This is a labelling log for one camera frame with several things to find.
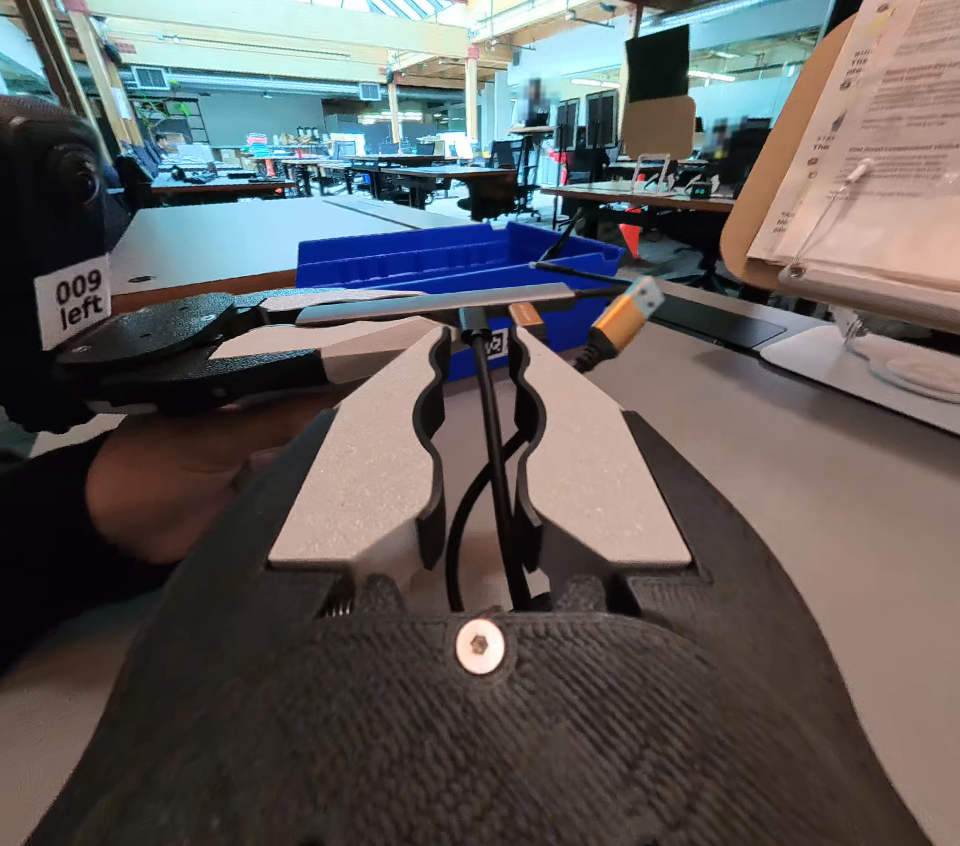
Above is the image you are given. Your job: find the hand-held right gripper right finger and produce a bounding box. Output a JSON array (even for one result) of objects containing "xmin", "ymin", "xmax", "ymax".
[{"xmin": 508, "ymin": 327, "xmax": 693, "ymax": 586}]

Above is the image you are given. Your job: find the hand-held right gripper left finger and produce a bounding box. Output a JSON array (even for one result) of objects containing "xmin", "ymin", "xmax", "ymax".
[{"xmin": 266, "ymin": 324, "xmax": 453, "ymax": 583}]

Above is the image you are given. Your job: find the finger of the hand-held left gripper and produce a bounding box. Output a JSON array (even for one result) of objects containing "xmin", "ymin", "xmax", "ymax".
[
  {"xmin": 255, "ymin": 287, "xmax": 430, "ymax": 328},
  {"xmin": 208, "ymin": 315, "xmax": 445, "ymax": 387}
]

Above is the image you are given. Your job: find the blue bin with white label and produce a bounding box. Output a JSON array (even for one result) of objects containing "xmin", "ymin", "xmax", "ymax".
[{"xmin": 294, "ymin": 221, "xmax": 627, "ymax": 383}]

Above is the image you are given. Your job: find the person's left forearm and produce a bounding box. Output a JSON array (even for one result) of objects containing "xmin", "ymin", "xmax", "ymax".
[{"xmin": 0, "ymin": 437, "xmax": 181, "ymax": 674}]

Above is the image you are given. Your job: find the background wooden desk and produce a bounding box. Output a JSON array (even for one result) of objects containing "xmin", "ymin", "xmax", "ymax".
[{"xmin": 540, "ymin": 182, "xmax": 740, "ymax": 217}]

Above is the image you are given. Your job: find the person's left hand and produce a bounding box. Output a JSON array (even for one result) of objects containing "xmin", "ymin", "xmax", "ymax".
[{"xmin": 84, "ymin": 390, "xmax": 342, "ymax": 568}]

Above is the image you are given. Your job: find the wooden document stand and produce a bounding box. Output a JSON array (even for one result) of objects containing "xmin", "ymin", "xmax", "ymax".
[
  {"xmin": 621, "ymin": 94, "xmax": 697, "ymax": 196},
  {"xmin": 720, "ymin": 0, "xmax": 960, "ymax": 438}
]

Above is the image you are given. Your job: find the printed instruction sheet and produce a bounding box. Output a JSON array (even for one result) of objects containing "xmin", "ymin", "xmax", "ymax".
[{"xmin": 746, "ymin": 0, "xmax": 960, "ymax": 295}]

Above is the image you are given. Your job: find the black desk cable cover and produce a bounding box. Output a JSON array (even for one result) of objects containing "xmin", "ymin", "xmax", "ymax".
[{"xmin": 651, "ymin": 294, "xmax": 787, "ymax": 352}]

